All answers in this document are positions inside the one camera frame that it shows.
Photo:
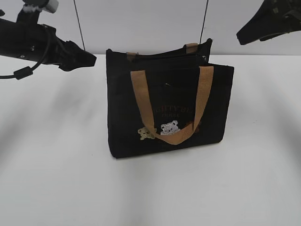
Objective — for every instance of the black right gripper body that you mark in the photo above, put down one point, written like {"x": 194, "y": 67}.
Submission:
{"x": 282, "y": 11}

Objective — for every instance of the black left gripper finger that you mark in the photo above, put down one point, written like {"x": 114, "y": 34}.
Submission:
{"x": 73, "y": 57}

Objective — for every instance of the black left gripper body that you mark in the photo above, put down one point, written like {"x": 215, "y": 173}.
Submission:
{"x": 45, "y": 47}

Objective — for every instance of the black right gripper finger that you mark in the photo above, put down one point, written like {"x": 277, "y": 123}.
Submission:
{"x": 255, "y": 29}

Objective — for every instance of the black tote bag brown handles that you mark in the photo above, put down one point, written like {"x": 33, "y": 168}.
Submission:
{"x": 166, "y": 101}

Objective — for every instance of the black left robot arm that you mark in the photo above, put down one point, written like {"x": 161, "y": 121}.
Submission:
{"x": 26, "y": 39}

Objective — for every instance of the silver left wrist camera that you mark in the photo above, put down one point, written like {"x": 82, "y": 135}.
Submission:
{"x": 50, "y": 6}

